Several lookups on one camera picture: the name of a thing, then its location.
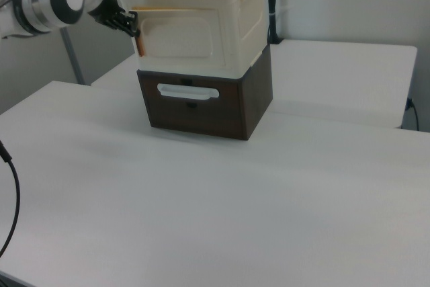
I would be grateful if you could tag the grey metal frame post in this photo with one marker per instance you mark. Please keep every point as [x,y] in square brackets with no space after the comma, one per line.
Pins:
[72,55]

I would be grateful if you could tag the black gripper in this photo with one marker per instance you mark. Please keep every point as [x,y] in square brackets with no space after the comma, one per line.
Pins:
[105,11]

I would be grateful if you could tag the cream plastic cabinet door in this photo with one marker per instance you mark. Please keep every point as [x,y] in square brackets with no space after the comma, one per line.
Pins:
[181,38]

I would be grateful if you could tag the dark brown wooden drawer box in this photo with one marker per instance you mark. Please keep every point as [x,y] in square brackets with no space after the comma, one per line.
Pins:
[255,99]

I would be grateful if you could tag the cream plastic storage cabinet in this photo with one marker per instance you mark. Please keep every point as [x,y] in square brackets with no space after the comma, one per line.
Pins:
[248,14]

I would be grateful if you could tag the orange tape pull strip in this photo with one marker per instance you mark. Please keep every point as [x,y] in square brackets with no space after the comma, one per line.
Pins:
[141,46]

